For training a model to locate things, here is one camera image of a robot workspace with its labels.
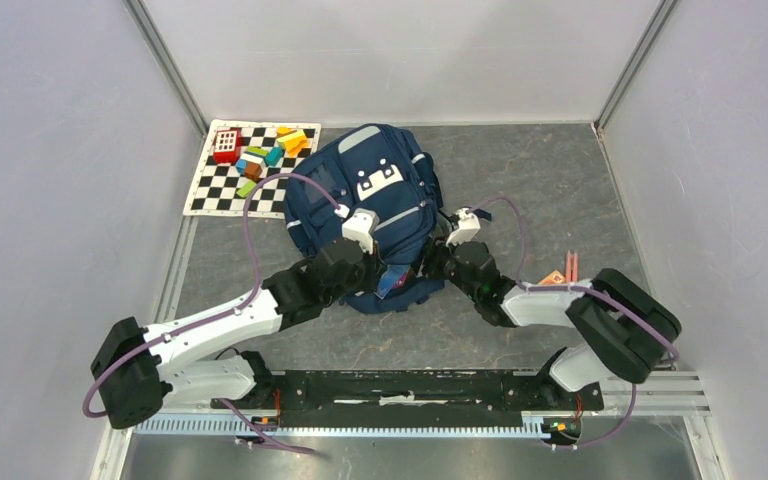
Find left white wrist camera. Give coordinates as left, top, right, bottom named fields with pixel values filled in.
left=335, top=204, right=379, bottom=254

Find green toy block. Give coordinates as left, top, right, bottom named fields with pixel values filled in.
left=235, top=178, right=257, bottom=199

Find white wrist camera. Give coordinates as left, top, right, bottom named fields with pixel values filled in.
left=335, top=204, right=379, bottom=254
left=445, top=207, right=481, bottom=247

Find red pencil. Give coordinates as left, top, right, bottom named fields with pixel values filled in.
left=564, top=251, right=579, bottom=283

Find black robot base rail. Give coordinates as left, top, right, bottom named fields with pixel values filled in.
left=233, top=369, right=604, bottom=428

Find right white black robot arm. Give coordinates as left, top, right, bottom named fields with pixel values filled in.
left=422, top=240, right=682, bottom=408

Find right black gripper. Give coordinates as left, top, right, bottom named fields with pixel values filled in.
left=403, top=233, right=479, bottom=303

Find navy blue student backpack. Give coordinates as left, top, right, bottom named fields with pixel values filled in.
left=284, top=124, right=446, bottom=314

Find black white checkered mat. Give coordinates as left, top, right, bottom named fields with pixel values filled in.
left=183, top=119, right=321, bottom=219

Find red grid toy block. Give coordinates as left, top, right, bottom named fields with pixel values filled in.
left=213, top=128, right=243, bottom=165

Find yellow orange toy blocks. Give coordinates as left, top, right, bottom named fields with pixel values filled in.
left=276, top=126, right=309, bottom=157

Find blue brown toy blocks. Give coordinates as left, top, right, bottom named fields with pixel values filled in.
left=235, top=146, right=284, bottom=182

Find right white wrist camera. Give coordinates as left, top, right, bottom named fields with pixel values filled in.
left=445, top=207, right=481, bottom=247

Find orange spiral notepad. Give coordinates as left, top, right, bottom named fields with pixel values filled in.
left=539, top=270, right=567, bottom=285

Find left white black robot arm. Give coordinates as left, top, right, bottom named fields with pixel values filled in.
left=82, top=239, right=385, bottom=429

